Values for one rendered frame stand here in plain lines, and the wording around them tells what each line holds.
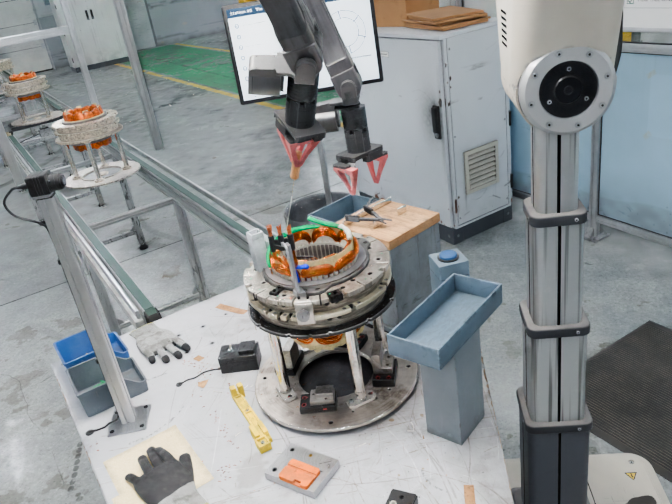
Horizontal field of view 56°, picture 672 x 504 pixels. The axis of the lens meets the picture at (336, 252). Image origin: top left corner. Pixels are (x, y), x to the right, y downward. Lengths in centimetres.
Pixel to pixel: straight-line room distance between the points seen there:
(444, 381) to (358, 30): 143
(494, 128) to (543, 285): 250
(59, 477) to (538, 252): 211
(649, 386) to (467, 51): 189
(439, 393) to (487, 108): 264
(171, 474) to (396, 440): 46
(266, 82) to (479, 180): 273
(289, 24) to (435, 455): 85
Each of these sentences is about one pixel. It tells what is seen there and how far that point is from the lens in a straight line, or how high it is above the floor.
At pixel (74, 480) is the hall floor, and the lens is 281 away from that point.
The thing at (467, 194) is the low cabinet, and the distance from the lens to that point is 375.
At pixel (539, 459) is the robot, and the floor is 56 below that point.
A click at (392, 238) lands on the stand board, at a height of 107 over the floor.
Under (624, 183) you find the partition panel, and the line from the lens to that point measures 366.
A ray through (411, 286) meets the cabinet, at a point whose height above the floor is 91.
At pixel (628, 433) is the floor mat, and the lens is 256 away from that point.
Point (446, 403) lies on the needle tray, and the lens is 130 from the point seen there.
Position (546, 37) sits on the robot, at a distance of 114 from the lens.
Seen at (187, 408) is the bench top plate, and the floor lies 78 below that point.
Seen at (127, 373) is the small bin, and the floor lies 78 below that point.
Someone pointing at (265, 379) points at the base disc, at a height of 80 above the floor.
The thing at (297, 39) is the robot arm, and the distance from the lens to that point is 109.
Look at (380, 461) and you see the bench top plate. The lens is 134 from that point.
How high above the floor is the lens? 172
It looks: 26 degrees down
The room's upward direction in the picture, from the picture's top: 9 degrees counter-clockwise
